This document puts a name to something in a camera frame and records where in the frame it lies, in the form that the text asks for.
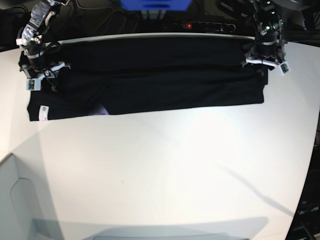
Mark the black power strip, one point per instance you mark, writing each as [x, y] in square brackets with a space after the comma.
[202, 27]

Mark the blue box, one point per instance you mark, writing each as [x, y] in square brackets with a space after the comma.
[143, 5]

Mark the black T-shirt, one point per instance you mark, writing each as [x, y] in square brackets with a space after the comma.
[149, 74]

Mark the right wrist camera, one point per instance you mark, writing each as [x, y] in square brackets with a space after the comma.
[33, 85]

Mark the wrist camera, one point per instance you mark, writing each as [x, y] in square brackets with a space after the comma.
[283, 68]
[33, 85]

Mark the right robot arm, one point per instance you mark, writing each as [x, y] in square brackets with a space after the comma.
[31, 39]

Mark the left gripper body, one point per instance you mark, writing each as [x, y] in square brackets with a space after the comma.
[266, 53]

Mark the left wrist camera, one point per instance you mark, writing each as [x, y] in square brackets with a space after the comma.
[283, 68]

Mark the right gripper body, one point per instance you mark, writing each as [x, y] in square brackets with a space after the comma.
[40, 68]

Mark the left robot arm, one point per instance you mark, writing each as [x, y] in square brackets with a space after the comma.
[267, 23]

